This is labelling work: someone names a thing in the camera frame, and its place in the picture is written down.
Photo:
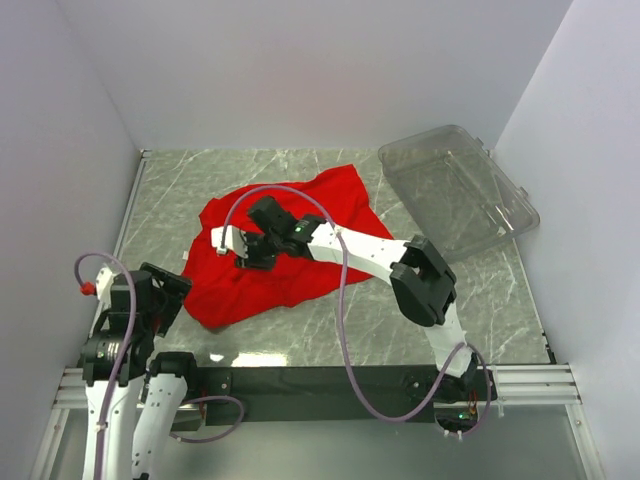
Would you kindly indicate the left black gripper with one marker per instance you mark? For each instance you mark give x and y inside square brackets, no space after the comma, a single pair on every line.
[172,289]

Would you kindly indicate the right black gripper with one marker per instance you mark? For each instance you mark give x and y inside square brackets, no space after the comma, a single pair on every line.
[253,262]

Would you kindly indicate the red t shirt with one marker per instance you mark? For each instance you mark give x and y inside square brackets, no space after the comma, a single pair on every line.
[223,294]

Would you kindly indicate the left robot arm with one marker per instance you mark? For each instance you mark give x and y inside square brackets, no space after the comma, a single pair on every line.
[132,392]

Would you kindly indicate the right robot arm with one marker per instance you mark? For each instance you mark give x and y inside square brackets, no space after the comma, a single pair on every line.
[422,282]

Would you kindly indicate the clear plastic bin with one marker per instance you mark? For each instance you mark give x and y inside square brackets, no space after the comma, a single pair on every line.
[456,194]

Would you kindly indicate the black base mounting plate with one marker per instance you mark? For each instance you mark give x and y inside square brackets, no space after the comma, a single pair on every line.
[316,393]

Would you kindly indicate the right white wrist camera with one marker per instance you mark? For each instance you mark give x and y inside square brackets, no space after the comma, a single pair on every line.
[229,239]

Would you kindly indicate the aluminium rail frame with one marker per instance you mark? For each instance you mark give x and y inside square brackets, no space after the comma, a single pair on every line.
[498,387]

